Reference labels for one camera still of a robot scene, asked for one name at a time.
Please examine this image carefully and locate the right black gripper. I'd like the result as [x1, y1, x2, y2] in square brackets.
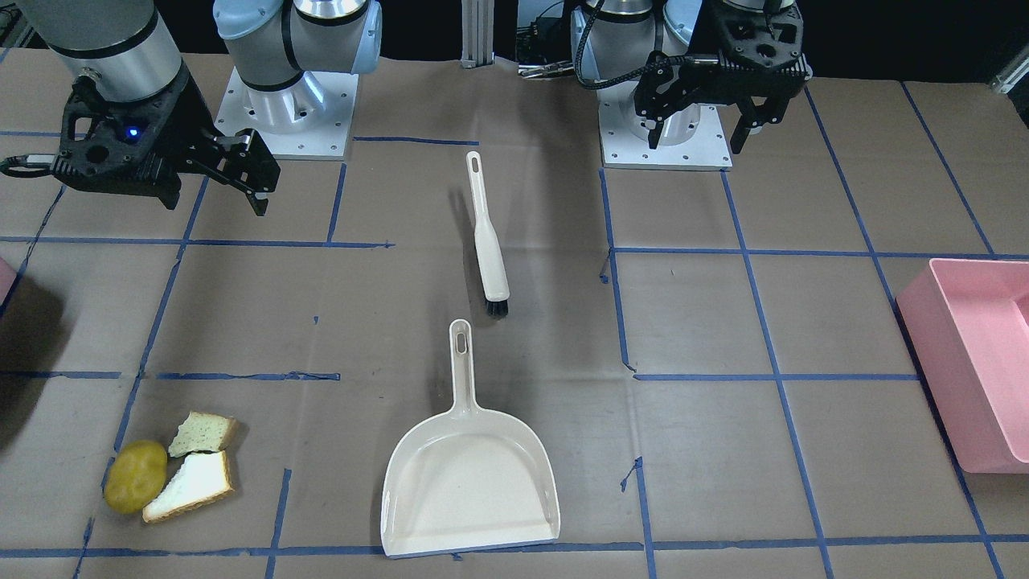
[49, 64, 281, 216]

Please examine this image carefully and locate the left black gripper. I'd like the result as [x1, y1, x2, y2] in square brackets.
[635, 10, 811, 154]

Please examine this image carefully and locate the cream hand brush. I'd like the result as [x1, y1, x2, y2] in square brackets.
[466, 150, 510, 319]

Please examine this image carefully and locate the green-topped bread slice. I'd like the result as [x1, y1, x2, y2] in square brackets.
[166, 411, 239, 458]

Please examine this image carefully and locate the white bread slice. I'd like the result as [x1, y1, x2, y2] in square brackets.
[142, 451, 235, 524]

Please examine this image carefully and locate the yellow potato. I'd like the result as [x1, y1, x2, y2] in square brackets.
[103, 440, 168, 514]

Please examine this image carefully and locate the cream plastic dustpan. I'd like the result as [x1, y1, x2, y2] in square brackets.
[379, 319, 561, 558]

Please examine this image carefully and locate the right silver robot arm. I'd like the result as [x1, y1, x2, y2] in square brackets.
[2, 1, 383, 216]

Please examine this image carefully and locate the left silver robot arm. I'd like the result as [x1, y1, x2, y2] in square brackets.
[568, 1, 812, 154]

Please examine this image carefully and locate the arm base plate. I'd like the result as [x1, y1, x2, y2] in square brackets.
[215, 69, 360, 162]
[596, 81, 732, 171]

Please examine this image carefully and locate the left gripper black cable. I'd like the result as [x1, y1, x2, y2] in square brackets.
[572, 0, 720, 89]

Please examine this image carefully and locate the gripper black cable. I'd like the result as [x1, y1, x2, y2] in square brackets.
[0, 153, 57, 178]
[572, 0, 720, 89]

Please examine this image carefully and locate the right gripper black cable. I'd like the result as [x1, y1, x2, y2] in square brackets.
[0, 153, 57, 178]

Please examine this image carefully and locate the aluminium frame post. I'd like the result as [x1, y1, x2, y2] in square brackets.
[460, 0, 495, 69]

